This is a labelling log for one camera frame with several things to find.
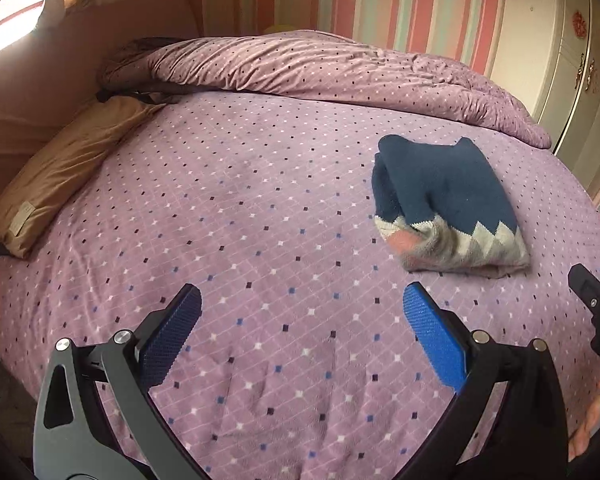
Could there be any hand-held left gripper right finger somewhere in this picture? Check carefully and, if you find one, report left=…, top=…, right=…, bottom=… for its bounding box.
left=402, top=281, right=572, bottom=480

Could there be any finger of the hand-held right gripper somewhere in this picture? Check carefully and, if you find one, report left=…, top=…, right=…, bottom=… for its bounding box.
left=567, top=262, right=600, bottom=323

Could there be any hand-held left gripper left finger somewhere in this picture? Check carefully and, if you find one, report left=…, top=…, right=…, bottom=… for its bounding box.
left=32, top=282, right=212, bottom=480

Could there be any blue patterned knit sweater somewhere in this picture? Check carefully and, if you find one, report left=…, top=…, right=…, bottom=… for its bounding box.
left=371, top=135, right=532, bottom=279

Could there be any person's right hand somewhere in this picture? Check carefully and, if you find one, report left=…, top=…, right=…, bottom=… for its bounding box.
left=567, top=367, right=600, bottom=462

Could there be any purple dotted bed sheet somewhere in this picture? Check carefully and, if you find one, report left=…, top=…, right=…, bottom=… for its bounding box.
left=0, top=87, right=600, bottom=480

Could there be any brown pillow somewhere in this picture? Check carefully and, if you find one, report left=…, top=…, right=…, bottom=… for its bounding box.
left=0, top=95, right=168, bottom=261

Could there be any white wardrobe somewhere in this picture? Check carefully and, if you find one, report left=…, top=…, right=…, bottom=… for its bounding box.
left=490, top=0, right=600, bottom=221

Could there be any purple dotted duvet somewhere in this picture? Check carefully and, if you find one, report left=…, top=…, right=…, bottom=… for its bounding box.
left=97, top=30, right=553, bottom=150

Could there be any pink padded headboard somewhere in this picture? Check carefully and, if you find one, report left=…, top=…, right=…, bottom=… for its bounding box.
left=0, top=0, right=203, bottom=201

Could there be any yellow object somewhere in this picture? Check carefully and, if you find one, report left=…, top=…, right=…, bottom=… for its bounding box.
left=260, top=22, right=301, bottom=37

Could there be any bright window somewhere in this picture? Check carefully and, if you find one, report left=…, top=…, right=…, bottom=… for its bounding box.
left=0, top=0, right=51, bottom=61

